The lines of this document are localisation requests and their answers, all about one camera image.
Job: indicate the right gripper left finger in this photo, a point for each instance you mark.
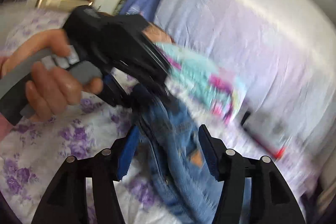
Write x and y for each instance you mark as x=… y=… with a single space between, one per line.
x=65 y=199

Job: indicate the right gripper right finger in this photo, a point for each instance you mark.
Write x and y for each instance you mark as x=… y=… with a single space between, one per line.
x=254 y=187

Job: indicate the blue denim pants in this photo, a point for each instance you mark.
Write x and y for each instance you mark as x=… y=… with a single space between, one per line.
x=176 y=163

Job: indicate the person's left hand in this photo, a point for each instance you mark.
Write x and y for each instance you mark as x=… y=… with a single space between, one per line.
x=51 y=90

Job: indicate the brown orange pillow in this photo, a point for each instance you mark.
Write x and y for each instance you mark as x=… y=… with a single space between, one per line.
x=155 y=34

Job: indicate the purple floral bedspread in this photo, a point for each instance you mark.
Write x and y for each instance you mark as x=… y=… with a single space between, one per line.
x=33 y=152

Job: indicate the folded red garment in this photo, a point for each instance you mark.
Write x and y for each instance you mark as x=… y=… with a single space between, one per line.
x=273 y=148

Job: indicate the folded teal floral quilt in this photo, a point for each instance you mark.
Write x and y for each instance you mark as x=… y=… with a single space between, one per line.
x=217 y=89

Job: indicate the white lace headboard cover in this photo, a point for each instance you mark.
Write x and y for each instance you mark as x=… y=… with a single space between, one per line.
x=284 y=52

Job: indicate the gold picture frame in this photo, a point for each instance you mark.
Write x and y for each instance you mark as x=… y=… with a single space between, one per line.
x=62 y=5

